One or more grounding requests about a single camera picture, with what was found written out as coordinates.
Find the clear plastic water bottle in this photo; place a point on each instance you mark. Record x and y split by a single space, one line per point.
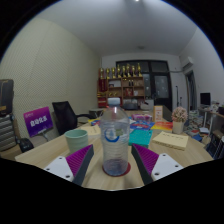
115 140

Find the wooden shelf unit with trophies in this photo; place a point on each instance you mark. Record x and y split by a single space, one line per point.
123 86

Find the computer monitor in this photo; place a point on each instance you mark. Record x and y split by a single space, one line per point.
205 99

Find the purple sign board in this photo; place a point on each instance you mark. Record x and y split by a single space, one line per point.
38 121

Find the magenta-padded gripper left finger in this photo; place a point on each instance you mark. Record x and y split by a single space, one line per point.
78 160

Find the small round side table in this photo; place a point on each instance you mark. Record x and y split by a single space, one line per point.
96 111

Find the wooden side desk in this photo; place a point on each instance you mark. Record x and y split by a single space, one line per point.
213 115

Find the grey striped suitcase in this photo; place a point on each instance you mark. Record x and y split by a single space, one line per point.
6 133

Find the yellow paper sheet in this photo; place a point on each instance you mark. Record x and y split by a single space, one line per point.
91 130

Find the teal book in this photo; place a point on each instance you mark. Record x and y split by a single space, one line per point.
140 137

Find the black framed glass door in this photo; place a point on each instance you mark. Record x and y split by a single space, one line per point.
160 83

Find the colourful blue book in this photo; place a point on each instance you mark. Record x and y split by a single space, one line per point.
141 125
95 122

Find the white air conditioner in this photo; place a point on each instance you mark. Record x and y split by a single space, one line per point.
187 63

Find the black bag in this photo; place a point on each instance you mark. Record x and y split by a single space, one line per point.
25 145

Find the black office chair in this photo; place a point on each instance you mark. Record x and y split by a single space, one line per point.
63 115

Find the white stool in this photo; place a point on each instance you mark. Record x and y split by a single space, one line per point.
220 146

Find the dark metal stool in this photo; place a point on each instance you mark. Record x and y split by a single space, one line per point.
210 146

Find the pink flowers in white pot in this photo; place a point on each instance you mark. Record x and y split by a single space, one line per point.
179 115

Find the pale green cup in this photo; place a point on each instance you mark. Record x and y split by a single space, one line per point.
76 141

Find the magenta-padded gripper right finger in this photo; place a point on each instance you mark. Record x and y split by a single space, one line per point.
147 159

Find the black suitcase tan trim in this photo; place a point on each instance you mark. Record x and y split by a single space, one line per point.
6 96

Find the pink box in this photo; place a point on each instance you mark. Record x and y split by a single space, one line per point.
141 117

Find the orange book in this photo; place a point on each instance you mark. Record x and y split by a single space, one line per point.
162 126

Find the pale yellow notebook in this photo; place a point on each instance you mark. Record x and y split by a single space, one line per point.
170 140

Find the small orange carton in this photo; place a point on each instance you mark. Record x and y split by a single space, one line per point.
158 114

